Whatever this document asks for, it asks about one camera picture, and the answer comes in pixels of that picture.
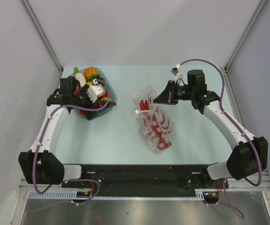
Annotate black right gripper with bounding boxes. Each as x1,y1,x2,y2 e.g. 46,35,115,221
153,81,194,105

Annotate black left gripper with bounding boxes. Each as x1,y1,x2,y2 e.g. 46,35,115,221
72,84,102,120

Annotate purple grape bunch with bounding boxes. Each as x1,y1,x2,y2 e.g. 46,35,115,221
95,97,117,110

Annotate white toy radish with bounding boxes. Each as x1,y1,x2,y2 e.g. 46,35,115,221
74,72,87,88

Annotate red toy lobster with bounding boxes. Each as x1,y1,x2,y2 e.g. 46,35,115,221
139,100,151,111

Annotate clear zip bag pink dots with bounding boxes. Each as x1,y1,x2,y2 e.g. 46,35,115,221
132,86,174,154

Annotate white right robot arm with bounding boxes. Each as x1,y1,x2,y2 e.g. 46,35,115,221
154,67,268,188

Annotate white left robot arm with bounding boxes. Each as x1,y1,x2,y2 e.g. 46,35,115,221
18,77,105,188

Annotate teal plastic food tray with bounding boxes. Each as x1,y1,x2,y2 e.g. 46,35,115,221
70,66,117,118

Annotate toy pineapple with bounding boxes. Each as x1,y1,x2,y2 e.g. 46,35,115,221
83,67,101,82

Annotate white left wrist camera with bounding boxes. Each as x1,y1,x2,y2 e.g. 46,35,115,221
87,79,105,103

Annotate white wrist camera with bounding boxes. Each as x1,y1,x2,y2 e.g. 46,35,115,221
171,64,183,82
87,79,105,103

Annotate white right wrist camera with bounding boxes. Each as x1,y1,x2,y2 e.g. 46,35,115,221
171,64,183,82

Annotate aluminium frame post right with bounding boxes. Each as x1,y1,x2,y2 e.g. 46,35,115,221
225,0,269,71

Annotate aluminium frame post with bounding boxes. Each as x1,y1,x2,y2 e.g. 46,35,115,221
225,0,269,71
19,0,64,74

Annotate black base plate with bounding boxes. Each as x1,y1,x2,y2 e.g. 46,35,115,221
61,164,229,197

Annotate light blue cable duct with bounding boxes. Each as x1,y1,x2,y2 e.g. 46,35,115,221
28,190,204,201

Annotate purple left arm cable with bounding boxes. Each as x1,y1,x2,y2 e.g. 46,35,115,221
33,79,112,195

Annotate aluminium frame post left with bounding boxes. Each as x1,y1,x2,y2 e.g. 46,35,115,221
19,0,64,74

